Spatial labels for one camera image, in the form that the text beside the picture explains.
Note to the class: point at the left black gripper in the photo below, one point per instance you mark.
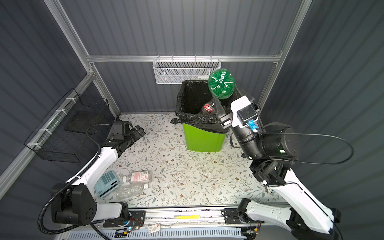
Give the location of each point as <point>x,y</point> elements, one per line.
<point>136,135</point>

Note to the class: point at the clear bottle pink label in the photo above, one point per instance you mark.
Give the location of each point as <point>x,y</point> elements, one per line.
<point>141,177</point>

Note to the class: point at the green bottle yellow cap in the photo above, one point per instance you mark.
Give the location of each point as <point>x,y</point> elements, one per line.
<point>221,84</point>

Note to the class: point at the clear bottle red label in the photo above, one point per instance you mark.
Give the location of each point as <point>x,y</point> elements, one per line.
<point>209,108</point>

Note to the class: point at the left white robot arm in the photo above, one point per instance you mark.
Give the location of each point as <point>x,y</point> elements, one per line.
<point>73,202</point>

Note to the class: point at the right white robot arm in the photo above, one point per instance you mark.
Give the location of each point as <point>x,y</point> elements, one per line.
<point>273,149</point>

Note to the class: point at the green plastic waste bin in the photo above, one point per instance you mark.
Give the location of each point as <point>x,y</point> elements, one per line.
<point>198,140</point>

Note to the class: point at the black bin liner bag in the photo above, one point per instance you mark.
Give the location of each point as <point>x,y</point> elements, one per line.
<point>193,95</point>

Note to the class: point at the clear ribbed empty bottle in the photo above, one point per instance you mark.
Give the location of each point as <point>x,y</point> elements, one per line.
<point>128,191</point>

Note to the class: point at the white tube in basket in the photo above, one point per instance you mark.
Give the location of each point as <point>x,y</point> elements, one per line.
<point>203,77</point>

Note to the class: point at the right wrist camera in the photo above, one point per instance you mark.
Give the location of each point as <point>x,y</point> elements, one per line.
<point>244,114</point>

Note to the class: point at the black wire wall basket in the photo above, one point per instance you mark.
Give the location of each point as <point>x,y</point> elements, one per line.
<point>63,135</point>

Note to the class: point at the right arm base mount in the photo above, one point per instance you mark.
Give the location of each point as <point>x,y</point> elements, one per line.
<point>235,216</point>

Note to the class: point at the white wire wall basket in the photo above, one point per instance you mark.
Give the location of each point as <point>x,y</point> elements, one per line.
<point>173,72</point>

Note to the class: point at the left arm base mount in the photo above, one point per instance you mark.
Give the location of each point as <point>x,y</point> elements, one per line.
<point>130,219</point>

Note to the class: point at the white tag on rail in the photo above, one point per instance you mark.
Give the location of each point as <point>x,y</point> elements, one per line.
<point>154,228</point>

